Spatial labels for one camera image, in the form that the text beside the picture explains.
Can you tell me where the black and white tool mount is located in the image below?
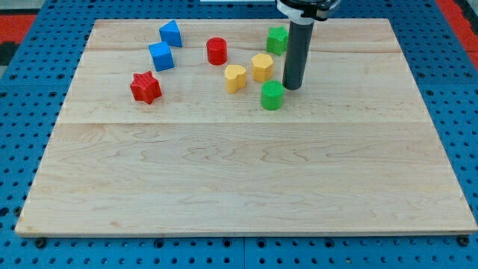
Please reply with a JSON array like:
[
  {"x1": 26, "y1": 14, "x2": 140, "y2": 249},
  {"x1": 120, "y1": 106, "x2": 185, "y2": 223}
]
[{"x1": 276, "y1": 0, "x2": 341, "y2": 25}]

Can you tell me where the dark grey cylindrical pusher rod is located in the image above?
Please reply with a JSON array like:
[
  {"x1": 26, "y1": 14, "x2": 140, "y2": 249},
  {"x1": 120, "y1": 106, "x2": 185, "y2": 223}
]
[{"x1": 282, "y1": 21, "x2": 314, "y2": 90}]

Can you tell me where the yellow heart block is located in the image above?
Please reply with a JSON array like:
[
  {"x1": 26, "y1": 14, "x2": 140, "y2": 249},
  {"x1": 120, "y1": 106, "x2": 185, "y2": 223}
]
[{"x1": 224, "y1": 64, "x2": 246, "y2": 93}]

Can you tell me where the green star block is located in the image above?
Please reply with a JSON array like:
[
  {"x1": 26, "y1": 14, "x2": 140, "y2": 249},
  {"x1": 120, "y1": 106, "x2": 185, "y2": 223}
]
[{"x1": 266, "y1": 26, "x2": 288, "y2": 56}]

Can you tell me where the yellow hexagon block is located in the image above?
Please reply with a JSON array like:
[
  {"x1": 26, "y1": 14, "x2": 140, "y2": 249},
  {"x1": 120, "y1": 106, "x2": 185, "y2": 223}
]
[{"x1": 251, "y1": 53, "x2": 274, "y2": 82}]

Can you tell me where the green cylinder block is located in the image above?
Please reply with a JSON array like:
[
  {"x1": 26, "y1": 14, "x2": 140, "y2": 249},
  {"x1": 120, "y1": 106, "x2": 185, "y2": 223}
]
[{"x1": 261, "y1": 80, "x2": 285, "y2": 111}]

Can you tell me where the red cylinder block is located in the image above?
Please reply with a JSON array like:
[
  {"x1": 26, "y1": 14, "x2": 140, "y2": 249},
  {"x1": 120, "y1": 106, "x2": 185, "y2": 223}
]
[{"x1": 206, "y1": 37, "x2": 227, "y2": 66}]

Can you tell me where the blue triangle block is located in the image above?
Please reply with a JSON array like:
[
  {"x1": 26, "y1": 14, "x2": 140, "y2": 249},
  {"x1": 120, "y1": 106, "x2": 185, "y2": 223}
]
[{"x1": 159, "y1": 20, "x2": 182, "y2": 47}]

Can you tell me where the blue cube block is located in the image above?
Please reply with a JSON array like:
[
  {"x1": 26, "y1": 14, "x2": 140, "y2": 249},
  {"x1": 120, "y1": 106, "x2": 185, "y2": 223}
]
[{"x1": 148, "y1": 42, "x2": 175, "y2": 72}]

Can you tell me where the light wooden board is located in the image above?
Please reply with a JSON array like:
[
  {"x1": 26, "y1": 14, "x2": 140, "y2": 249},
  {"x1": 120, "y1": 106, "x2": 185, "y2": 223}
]
[{"x1": 16, "y1": 19, "x2": 477, "y2": 238}]

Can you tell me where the red star block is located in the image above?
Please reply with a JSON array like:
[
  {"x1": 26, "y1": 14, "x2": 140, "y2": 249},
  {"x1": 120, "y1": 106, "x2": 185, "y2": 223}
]
[{"x1": 130, "y1": 71, "x2": 162, "y2": 105}]

